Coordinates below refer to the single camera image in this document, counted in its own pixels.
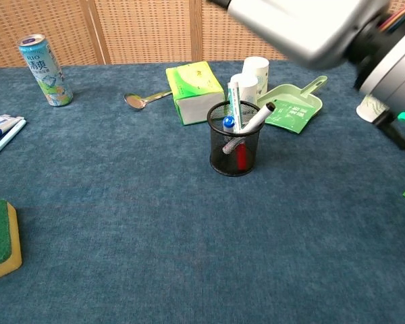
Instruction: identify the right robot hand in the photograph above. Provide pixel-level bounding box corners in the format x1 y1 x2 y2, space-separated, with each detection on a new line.
205 0 398 70

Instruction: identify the white marker black cap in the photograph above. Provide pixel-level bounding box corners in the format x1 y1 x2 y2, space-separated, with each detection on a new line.
221 102 277 155

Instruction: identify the teal label marker red cap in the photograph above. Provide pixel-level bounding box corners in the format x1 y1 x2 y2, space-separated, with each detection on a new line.
227 80 248 171

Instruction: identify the blue cap white marker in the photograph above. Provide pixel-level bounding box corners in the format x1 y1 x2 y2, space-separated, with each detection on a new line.
222 115 236 134

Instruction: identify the black cup with toothpaste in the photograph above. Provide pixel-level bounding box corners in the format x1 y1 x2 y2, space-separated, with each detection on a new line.
207 100 266 177

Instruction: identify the light green dustpan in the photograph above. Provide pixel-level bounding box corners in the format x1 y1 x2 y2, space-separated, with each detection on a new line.
257 75 328 117

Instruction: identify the green sachet packet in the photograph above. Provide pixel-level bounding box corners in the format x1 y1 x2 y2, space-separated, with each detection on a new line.
265 99 317 134

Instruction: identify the white paper cup leaf print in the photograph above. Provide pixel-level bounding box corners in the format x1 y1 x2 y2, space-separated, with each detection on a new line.
356 94 392 123

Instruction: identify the green tissue pack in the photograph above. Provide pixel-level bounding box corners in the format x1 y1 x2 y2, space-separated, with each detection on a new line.
165 61 225 126

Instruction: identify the rattan folding screen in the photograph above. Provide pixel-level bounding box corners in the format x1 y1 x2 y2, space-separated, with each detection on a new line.
0 0 405 68

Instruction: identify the metal spoon with golden bowl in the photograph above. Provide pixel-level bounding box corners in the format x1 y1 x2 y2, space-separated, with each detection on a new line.
123 90 173 111

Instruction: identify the light blue drink can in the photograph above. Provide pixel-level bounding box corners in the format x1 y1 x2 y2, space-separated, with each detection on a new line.
17 34 74 107

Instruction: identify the blue table cloth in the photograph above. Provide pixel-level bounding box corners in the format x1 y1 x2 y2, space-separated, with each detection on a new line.
0 59 405 324

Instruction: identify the light blue toothbrush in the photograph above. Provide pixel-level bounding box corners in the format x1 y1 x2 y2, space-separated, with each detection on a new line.
0 117 27 165

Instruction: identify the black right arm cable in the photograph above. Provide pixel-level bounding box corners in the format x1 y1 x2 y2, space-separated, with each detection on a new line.
373 111 405 159

